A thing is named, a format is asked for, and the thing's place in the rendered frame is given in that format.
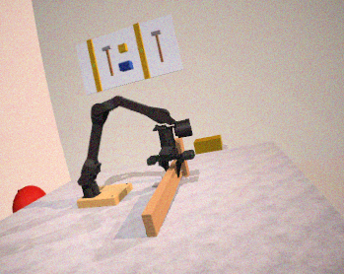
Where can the light wooden plank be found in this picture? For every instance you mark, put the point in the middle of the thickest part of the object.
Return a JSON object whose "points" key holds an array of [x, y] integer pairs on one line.
{"points": [[160, 201]]}

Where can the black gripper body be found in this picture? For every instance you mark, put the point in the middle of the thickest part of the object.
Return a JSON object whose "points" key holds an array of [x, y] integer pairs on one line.
{"points": [[186, 155]]}

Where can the wooden post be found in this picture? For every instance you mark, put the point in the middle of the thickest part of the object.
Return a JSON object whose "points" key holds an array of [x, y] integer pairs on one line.
{"points": [[184, 166]]}

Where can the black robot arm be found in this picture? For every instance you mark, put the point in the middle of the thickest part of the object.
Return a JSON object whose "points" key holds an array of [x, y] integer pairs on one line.
{"points": [[99, 113]]}

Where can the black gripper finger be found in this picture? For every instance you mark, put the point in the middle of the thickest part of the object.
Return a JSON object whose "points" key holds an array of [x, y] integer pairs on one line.
{"points": [[178, 166], [165, 166]]}

